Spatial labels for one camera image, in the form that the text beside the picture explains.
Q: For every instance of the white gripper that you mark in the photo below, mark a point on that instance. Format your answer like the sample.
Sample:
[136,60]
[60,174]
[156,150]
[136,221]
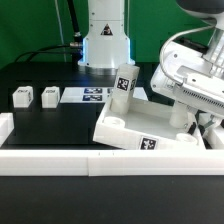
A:
[193,78]

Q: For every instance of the white square table top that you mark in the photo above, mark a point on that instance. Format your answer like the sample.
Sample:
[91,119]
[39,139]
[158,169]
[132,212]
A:
[144,127]

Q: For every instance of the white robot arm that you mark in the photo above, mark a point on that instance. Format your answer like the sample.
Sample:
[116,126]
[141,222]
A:
[106,46]

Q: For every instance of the white sheet with markers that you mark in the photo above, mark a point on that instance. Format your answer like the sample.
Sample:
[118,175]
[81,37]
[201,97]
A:
[86,94]

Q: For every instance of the white U-shaped fence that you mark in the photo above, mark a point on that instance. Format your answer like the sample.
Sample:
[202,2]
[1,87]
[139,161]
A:
[104,162]

